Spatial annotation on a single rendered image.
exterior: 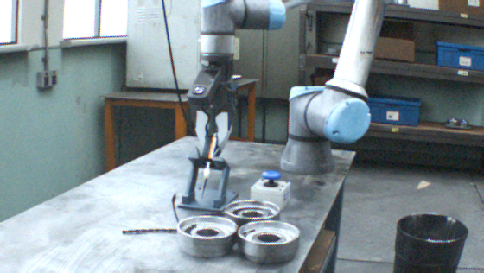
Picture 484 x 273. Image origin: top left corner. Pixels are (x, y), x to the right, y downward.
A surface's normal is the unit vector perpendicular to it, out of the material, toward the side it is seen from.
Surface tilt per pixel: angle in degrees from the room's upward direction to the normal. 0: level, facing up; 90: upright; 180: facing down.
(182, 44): 90
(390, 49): 83
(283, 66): 90
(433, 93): 90
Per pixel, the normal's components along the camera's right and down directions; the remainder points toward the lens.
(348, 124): 0.37, 0.32
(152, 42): -0.32, 0.18
